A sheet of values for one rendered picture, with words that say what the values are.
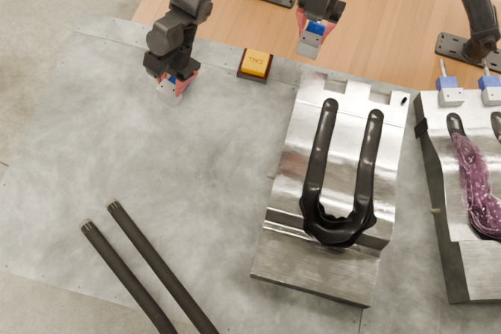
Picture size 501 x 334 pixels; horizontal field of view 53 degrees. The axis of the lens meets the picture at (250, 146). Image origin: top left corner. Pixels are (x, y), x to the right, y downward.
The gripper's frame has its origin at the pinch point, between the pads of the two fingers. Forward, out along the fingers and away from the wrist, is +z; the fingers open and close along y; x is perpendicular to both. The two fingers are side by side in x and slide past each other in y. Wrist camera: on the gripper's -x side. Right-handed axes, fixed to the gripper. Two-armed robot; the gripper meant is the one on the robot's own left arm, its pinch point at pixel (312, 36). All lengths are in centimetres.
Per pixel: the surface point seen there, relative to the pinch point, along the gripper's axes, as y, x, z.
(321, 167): 12.7, -21.8, 18.1
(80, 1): -117, 81, 63
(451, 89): 35.3, 6.5, 4.7
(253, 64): -12.2, 0.1, 12.5
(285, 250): 11.5, -37.6, 30.3
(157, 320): -7, -59, 39
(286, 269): 13, -41, 32
